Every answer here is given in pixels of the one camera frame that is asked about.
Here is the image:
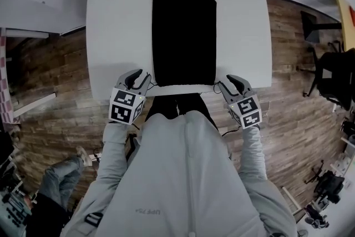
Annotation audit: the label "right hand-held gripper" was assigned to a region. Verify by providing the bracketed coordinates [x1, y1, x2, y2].
[218, 73, 263, 130]

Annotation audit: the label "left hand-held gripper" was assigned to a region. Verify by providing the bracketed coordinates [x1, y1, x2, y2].
[108, 68, 153, 127]

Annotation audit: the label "black cloth drawstring bag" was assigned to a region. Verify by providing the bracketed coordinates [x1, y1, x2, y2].
[148, 0, 222, 94]

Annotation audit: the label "person's right forearm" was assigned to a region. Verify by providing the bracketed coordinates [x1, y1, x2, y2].
[238, 124, 268, 180]

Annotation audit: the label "person's left forearm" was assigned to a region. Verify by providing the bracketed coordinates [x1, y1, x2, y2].
[101, 120, 134, 175]

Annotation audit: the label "person's black trousers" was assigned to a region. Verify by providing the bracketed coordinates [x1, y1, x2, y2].
[145, 93, 220, 131]

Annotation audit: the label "black desk base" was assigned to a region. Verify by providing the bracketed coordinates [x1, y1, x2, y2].
[300, 10, 343, 44]

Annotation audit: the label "person's grey jacket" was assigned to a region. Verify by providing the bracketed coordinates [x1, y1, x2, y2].
[62, 110, 299, 237]

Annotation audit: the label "yellow wooden desk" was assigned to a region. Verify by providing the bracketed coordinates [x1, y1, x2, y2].
[334, 0, 355, 52]

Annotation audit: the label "small black office chair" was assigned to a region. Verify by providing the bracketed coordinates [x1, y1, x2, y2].
[303, 159, 346, 203]

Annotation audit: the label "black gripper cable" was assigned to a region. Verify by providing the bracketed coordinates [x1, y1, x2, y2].
[221, 126, 242, 137]

